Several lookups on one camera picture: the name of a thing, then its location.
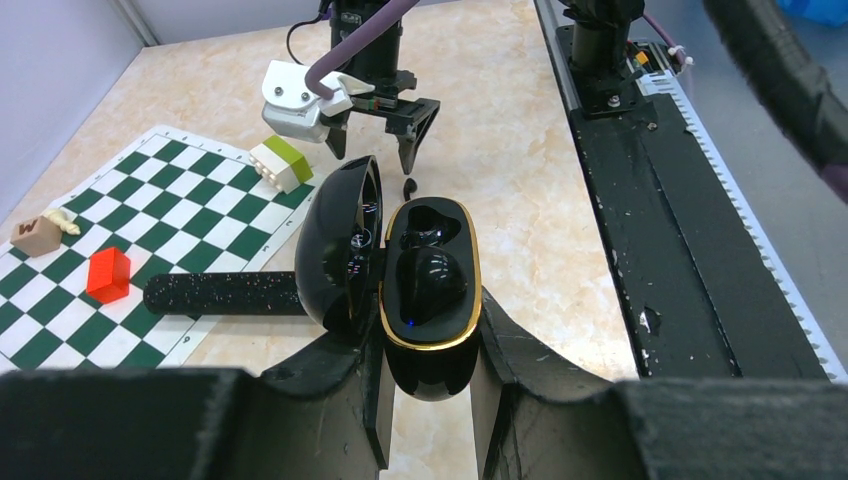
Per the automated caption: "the green white chessboard mat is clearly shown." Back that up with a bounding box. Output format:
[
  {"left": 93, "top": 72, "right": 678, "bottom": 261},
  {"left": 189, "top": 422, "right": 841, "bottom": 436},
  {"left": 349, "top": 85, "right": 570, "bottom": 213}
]
[{"left": 1, "top": 125, "right": 323, "bottom": 371}]

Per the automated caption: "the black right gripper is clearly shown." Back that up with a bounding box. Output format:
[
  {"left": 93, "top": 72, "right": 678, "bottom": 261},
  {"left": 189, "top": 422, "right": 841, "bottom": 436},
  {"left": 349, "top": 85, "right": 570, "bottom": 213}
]
[{"left": 321, "top": 70, "right": 441, "bottom": 175}]

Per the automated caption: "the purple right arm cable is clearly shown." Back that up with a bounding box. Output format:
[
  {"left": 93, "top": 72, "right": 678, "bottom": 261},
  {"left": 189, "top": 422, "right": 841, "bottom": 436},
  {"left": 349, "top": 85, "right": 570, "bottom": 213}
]
[{"left": 303, "top": 0, "right": 422, "bottom": 102}]

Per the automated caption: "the black earbud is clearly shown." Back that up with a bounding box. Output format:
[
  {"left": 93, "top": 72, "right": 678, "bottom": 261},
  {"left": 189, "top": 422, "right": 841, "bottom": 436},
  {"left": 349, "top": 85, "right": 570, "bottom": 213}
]
[
  {"left": 396, "top": 246, "right": 468, "bottom": 327},
  {"left": 403, "top": 178, "right": 418, "bottom": 202}
]

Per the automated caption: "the white and green toy brick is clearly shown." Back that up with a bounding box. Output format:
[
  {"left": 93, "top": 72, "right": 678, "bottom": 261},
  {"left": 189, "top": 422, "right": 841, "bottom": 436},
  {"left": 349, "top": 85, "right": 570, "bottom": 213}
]
[{"left": 249, "top": 135, "right": 314, "bottom": 194}]

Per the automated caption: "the wooden letter cube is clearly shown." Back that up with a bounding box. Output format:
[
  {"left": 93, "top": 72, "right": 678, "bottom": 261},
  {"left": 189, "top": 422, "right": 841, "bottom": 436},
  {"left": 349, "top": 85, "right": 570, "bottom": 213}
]
[{"left": 10, "top": 216, "right": 63, "bottom": 257}]

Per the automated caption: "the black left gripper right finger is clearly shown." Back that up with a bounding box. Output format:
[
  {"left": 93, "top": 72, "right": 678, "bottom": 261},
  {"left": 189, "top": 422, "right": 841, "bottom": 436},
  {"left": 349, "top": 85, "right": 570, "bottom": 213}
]
[{"left": 470, "top": 294, "right": 847, "bottom": 479}]

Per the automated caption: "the red toy brick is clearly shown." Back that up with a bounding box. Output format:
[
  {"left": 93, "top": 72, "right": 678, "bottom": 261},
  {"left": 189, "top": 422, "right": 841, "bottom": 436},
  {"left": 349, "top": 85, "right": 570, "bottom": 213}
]
[{"left": 86, "top": 247, "right": 131, "bottom": 304}]

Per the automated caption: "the black earbud case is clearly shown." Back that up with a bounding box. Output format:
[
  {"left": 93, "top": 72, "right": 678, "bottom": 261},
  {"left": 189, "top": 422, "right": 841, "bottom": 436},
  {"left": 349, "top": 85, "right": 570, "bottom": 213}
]
[{"left": 295, "top": 156, "right": 483, "bottom": 402}]

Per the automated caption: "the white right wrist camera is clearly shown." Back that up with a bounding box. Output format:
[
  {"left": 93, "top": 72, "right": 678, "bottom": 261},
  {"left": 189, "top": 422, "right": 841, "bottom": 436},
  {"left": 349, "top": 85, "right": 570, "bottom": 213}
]
[{"left": 261, "top": 60, "right": 375, "bottom": 143}]

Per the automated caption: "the cream chess piece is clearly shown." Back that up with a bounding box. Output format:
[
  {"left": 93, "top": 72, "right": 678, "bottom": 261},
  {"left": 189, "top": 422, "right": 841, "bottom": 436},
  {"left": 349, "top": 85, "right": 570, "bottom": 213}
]
[{"left": 42, "top": 208, "right": 81, "bottom": 236}]

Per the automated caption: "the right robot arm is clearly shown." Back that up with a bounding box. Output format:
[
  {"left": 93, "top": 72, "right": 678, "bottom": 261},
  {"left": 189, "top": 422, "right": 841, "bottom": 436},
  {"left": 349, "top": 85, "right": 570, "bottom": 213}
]
[{"left": 301, "top": 1, "right": 441, "bottom": 176}]

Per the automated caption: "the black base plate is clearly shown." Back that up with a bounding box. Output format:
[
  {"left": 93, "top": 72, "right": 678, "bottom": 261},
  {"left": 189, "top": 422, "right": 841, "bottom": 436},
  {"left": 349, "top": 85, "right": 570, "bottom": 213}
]
[{"left": 563, "top": 44, "right": 847, "bottom": 382}]

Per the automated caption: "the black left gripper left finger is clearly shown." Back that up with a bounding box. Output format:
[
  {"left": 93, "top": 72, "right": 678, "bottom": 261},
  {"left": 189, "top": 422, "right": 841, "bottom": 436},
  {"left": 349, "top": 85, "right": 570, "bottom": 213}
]
[{"left": 1, "top": 293, "right": 394, "bottom": 479}]

